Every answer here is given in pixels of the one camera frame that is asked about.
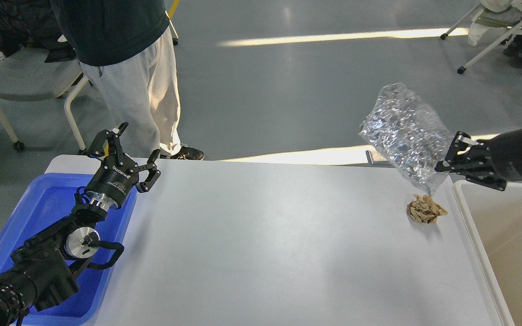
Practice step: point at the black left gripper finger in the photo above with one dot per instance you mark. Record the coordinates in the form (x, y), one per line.
(107, 143)
(153, 173)

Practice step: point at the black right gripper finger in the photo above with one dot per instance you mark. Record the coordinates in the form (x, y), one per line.
(483, 175)
(465, 151)

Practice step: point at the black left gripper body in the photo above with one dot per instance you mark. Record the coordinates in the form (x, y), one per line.
(112, 183)

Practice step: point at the silver foil bag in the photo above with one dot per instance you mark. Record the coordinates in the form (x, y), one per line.
(409, 133)

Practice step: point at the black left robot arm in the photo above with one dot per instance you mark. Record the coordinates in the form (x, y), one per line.
(46, 267)

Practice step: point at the white plastic bin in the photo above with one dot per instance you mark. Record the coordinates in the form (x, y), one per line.
(493, 220)

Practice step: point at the crumpled brown paper ball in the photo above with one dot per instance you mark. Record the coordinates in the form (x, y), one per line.
(425, 210)

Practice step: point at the person in grey trousers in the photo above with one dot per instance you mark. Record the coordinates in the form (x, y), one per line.
(126, 50)

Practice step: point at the white chair top right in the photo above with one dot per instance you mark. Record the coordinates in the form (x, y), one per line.
(502, 14)

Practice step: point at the black jacket on chair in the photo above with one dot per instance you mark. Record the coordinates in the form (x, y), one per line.
(32, 21)

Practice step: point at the grey chair white frame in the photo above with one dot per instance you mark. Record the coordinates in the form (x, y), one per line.
(25, 76)

